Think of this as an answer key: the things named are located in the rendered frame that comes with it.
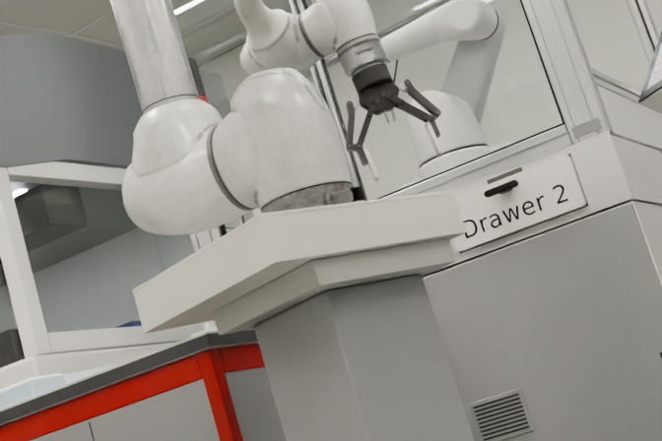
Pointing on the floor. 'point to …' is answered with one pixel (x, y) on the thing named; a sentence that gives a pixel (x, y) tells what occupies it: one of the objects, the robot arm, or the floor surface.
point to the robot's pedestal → (356, 347)
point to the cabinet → (560, 331)
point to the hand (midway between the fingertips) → (407, 162)
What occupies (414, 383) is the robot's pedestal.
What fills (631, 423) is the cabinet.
